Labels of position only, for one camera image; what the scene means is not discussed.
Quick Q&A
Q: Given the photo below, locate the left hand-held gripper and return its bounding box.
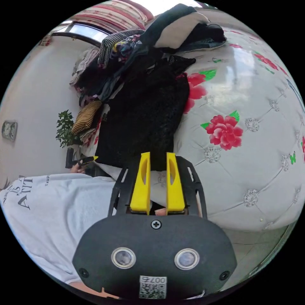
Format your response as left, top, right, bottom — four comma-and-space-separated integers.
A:
74, 156, 99, 169

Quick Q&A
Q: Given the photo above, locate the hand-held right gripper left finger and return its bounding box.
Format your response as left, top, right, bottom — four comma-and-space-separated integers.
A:
130, 152, 151, 215

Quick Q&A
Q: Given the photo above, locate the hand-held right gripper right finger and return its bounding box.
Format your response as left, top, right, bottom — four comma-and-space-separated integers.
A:
166, 152, 186, 215

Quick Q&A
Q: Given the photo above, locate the black long skirt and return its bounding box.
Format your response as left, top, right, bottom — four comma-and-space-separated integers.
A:
95, 55, 197, 173

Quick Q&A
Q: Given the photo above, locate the person's right forearm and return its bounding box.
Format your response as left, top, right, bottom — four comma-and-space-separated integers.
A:
69, 281, 124, 300

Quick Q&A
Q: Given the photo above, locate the person's left hand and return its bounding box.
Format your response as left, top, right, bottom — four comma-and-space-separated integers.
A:
70, 164, 88, 175

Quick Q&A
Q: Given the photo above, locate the green potted plant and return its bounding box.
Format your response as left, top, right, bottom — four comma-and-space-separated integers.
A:
55, 109, 80, 149

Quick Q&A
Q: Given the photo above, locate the gold striped pillow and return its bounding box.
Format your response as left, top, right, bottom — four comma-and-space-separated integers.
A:
71, 100, 103, 136

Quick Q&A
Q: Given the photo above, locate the person's body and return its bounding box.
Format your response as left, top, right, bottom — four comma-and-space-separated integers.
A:
0, 173, 134, 285

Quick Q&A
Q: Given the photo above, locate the bed with floral sheet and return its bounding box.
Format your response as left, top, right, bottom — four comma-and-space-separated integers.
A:
78, 9, 305, 232

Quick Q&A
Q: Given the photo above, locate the pile of clothes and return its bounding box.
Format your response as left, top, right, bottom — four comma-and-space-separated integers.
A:
69, 3, 227, 105

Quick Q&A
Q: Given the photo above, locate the red and white curtain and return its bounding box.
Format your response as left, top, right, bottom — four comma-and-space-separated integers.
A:
71, 0, 155, 30

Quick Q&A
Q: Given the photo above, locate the wall clock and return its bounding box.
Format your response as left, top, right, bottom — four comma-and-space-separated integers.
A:
1, 120, 18, 142

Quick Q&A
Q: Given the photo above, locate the window with dark frame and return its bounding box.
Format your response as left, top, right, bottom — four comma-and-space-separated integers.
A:
51, 20, 112, 47

